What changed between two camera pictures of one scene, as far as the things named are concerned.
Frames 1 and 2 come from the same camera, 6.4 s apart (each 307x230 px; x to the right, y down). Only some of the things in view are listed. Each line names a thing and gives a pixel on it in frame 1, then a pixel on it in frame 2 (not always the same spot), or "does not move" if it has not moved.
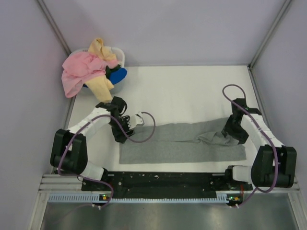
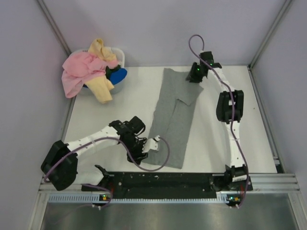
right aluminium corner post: x=279 y=16 does not move
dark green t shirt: x=108 y=71 does not move
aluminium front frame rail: x=58 y=183 does not move
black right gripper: x=241 y=136 -> x=191 y=76
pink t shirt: x=78 y=66 does not move
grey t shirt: x=204 y=141 -> x=172 y=116
